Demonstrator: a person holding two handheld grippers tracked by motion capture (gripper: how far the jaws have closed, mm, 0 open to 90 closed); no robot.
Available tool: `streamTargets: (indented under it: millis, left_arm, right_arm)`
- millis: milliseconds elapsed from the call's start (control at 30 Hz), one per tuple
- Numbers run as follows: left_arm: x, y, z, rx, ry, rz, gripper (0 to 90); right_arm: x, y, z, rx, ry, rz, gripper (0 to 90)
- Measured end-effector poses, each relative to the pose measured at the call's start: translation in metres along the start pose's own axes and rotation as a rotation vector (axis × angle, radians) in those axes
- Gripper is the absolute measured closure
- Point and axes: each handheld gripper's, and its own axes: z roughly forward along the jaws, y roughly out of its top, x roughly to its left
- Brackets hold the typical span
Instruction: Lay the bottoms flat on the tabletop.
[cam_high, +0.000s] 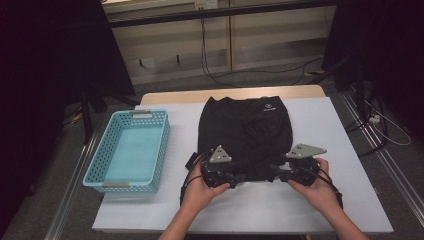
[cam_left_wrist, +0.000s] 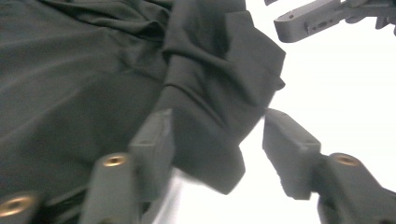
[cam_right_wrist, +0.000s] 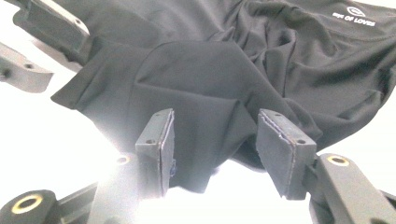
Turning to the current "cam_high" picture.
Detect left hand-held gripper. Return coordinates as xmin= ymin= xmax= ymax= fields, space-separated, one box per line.
xmin=199 ymin=144 xmax=248 ymax=189

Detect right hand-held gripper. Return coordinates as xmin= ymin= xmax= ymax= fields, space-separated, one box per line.
xmin=269 ymin=143 xmax=328 ymax=187

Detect black pants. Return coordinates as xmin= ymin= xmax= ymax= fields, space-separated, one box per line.
xmin=185 ymin=95 xmax=294 ymax=184

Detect turquoise plastic basket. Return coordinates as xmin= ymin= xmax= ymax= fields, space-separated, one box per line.
xmin=82 ymin=109 xmax=171 ymax=194

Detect person's left hand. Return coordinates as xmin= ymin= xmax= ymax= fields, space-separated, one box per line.
xmin=179 ymin=161 xmax=232 ymax=214

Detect person's right hand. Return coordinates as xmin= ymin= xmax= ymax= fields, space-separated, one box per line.
xmin=287 ymin=157 xmax=343 ymax=218

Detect white table cover board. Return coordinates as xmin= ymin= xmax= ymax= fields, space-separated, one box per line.
xmin=92 ymin=96 xmax=395 ymax=234

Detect light wooden table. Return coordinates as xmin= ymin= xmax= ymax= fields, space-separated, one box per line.
xmin=139 ymin=84 xmax=327 ymax=106

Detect black tripod stand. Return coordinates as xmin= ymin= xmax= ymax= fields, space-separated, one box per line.
xmin=79 ymin=83 xmax=141 ymax=146
xmin=308 ymin=54 xmax=368 ymax=111

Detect beige cabinet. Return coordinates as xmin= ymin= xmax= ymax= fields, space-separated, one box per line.
xmin=101 ymin=0 xmax=338 ymax=86

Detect narrow black curtain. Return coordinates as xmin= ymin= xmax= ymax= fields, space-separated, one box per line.
xmin=321 ymin=0 xmax=424 ymax=134

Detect black horizontal bar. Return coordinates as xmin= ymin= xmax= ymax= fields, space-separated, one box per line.
xmin=108 ymin=0 xmax=336 ymax=28

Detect wide black curtain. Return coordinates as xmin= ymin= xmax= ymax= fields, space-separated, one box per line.
xmin=0 ymin=0 xmax=136 ymax=231

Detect left hand-held gripper black cable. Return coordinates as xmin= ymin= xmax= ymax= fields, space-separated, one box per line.
xmin=179 ymin=153 xmax=209 ymax=208

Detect hand-held gripper black cable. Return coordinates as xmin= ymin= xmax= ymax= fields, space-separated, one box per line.
xmin=179 ymin=153 xmax=209 ymax=208
xmin=299 ymin=166 xmax=344 ymax=209

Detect right hand-held gripper black cable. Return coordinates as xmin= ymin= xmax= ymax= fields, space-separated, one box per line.
xmin=299 ymin=166 xmax=344 ymax=209

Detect black floor cables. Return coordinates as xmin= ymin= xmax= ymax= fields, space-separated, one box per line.
xmin=344 ymin=96 xmax=389 ymax=158

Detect aluminium floor rail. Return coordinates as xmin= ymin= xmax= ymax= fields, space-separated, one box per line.
xmin=43 ymin=133 xmax=101 ymax=240
xmin=338 ymin=89 xmax=424 ymax=218

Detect thin white cable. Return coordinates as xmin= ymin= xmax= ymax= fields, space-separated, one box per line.
xmin=364 ymin=99 xmax=413 ymax=147

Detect hanging black cable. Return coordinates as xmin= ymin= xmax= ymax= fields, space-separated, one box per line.
xmin=199 ymin=16 xmax=324 ymax=89

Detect white wall socket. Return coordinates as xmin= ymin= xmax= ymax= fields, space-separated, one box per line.
xmin=194 ymin=0 xmax=219 ymax=10

